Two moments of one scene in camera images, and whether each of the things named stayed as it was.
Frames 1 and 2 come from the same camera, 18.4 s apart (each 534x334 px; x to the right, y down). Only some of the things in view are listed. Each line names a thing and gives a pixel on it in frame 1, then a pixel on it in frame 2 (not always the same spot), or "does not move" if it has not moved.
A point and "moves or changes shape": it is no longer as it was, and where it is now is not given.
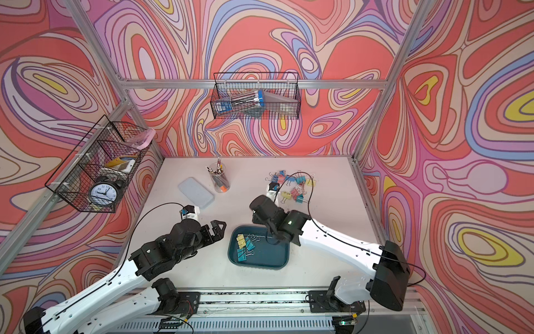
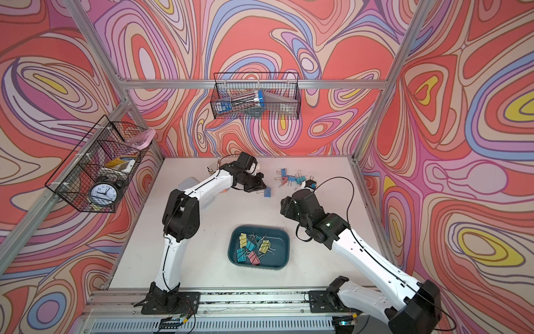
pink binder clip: x=295 y=193 moves or changes shape
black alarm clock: x=104 y=193 does not move
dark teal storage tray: x=266 y=257 does not move
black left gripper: x=210 y=238 -> x=259 y=183
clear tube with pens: x=240 y=101 does not move
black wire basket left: x=94 y=178 does not move
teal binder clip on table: x=301 y=179 does not move
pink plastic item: x=142 y=140 does not move
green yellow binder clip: x=285 y=195 moves or changes shape
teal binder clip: x=249 y=239 does not move
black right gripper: x=255 y=219 -> x=288 y=207
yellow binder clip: x=240 y=240 does not move
